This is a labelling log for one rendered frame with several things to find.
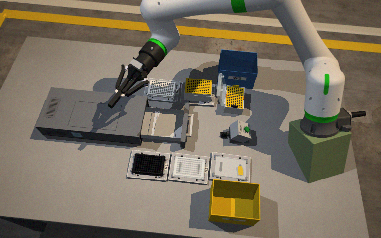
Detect yellow waste bin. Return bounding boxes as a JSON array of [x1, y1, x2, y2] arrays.
[[208, 179, 260, 226]]

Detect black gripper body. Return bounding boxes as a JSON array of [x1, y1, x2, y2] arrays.
[[128, 53, 156, 81]]

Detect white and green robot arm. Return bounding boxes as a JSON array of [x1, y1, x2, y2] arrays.
[[139, 0, 366, 138]]

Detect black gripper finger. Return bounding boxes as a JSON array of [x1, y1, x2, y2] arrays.
[[110, 71, 149, 109], [108, 64, 136, 107]]

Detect blue bin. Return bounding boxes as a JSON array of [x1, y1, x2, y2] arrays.
[[218, 49, 258, 89]]

